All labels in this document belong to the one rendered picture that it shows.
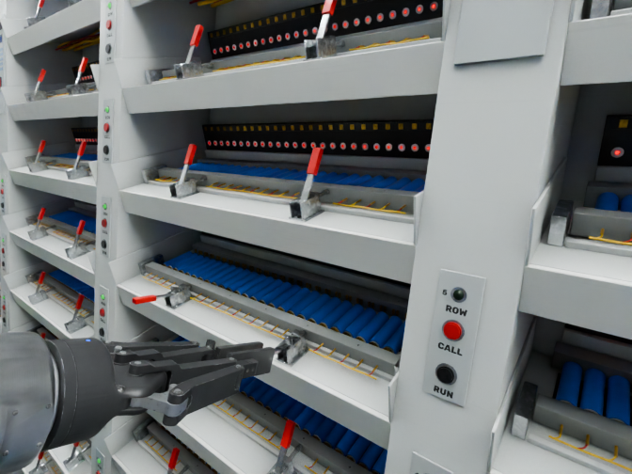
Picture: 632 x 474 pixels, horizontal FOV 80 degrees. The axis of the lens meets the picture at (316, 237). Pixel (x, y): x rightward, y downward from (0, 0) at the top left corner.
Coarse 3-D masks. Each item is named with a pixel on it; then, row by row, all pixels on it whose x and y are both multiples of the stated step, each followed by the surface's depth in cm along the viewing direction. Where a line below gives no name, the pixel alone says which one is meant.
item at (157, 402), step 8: (168, 392) 30; (136, 400) 29; (144, 400) 29; (152, 400) 29; (160, 400) 29; (152, 408) 29; (160, 408) 29; (168, 408) 28; (176, 408) 29; (184, 408) 30; (168, 416) 28; (176, 416) 29
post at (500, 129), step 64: (448, 64) 34; (512, 64) 31; (448, 128) 34; (512, 128) 31; (448, 192) 34; (512, 192) 31; (448, 256) 35; (512, 256) 31; (512, 320) 32; (448, 448) 35
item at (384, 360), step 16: (160, 272) 73; (176, 272) 72; (192, 288) 67; (208, 288) 65; (208, 304) 62; (224, 304) 62; (240, 304) 59; (256, 304) 58; (240, 320) 58; (272, 320) 55; (288, 320) 54; (304, 320) 53; (320, 336) 50; (336, 336) 49; (352, 352) 47; (368, 352) 46; (384, 352) 46; (352, 368) 46; (384, 368) 45
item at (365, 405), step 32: (128, 256) 76; (160, 256) 79; (256, 256) 75; (288, 256) 70; (128, 288) 73; (160, 288) 72; (384, 288) 58; (160, 320) 67; (192, 320) 60; (224, 320) 59; (320, 352) 50; (288, 384) 49; (320, 384) 45; (352, 384) 44; (384, 384) 44; (352, 416) 43; (384, 416) 40; (384, 448) 41
